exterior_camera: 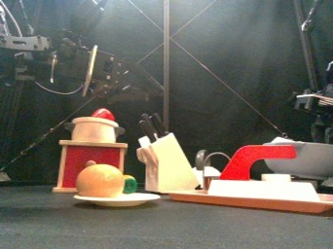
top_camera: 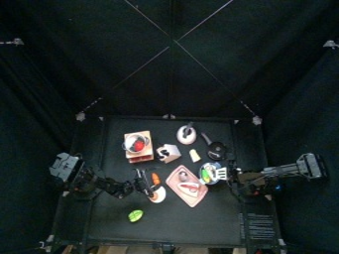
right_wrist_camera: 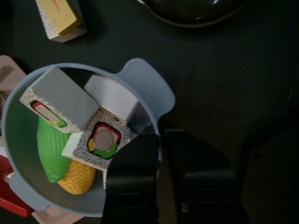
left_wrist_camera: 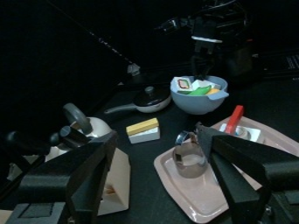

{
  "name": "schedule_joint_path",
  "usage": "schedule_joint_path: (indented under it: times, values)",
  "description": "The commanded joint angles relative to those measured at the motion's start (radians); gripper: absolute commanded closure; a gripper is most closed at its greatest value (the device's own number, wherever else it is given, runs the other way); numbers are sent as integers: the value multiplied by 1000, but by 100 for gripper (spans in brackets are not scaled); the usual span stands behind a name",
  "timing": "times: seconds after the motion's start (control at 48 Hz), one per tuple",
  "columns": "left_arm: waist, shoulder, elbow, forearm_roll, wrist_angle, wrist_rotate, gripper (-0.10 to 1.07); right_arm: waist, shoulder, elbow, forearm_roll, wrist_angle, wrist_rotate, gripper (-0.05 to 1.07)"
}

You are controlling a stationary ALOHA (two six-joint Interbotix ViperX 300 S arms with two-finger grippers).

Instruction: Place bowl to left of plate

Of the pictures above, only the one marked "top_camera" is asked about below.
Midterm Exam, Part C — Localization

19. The silver bowl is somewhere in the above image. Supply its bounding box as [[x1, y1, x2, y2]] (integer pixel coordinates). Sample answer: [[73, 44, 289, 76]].
[[197, 161, 224, 186]]

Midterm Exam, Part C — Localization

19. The small white round plate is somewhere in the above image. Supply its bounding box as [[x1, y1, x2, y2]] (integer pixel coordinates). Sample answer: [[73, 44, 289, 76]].
[[146, 185, 168, 204]]

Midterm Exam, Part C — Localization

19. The pink rectangular plate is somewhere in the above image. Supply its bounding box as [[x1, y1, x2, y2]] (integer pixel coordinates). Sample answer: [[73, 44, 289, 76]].
[[164, 164, 209, 208]]

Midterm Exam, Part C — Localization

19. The green toy vegetable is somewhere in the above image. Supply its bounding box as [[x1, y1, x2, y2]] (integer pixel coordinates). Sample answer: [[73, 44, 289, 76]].
[[200, 168, 212, 184]]

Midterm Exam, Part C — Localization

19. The wooden toy stove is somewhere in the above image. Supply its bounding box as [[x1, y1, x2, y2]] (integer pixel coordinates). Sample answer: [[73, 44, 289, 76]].
[[121, 130, 154, 165]]

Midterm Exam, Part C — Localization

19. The black toy frying pan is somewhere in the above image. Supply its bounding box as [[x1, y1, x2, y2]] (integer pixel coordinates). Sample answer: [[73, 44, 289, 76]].
[[200, 132, 229, 162]]

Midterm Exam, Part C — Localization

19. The cream toy cheese wedge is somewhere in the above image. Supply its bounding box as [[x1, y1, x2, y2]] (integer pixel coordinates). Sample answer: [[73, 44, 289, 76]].
[[188, 148, 202, 164]]

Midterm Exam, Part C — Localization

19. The green toy leaf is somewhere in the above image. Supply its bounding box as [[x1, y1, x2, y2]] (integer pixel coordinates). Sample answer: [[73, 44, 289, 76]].
[[126, 209, 145, 223]]

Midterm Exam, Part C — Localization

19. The red white toy meat slice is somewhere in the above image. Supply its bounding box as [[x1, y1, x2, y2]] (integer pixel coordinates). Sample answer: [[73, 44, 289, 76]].
[[177, 182, 201, 194]]

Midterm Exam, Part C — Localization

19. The red toy tomato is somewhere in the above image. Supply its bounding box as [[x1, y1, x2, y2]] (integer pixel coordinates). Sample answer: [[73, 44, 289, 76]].
[[132, 140, 146, 152]]

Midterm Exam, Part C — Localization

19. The silver toy pot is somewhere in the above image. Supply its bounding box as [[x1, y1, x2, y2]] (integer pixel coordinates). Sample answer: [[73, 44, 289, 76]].
[[120, 134, 152, 154]]

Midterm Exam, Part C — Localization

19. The silver table clamp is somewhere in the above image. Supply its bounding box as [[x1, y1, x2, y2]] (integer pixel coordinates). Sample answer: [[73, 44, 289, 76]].
[[37, 234, 56, 254]]

